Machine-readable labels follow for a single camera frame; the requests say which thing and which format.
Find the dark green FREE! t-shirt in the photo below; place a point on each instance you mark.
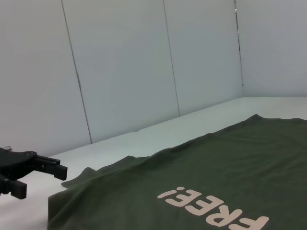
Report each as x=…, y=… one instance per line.
x=192, y=167

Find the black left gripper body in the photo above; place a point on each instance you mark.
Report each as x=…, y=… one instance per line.
x=14, y=163

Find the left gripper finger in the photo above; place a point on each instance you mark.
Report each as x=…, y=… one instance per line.
x=52, y=169
x=18, y=189

